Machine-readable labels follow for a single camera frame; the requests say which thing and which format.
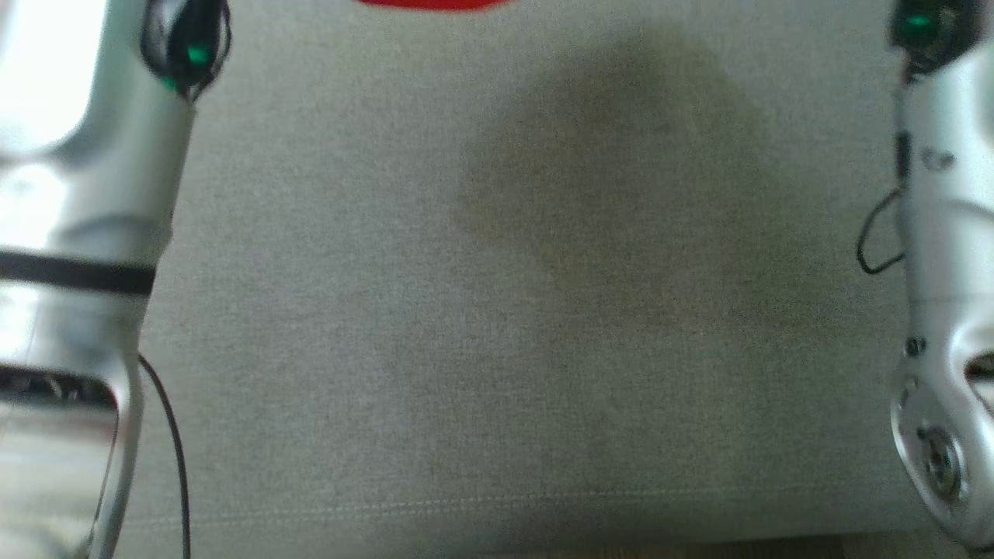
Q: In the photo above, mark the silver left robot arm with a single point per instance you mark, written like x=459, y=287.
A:
x=70, y=233

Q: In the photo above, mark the red and white jersey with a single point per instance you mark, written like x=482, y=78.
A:
x=435, y=4

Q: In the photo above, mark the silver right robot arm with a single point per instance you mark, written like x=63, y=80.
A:
x=947, y=233

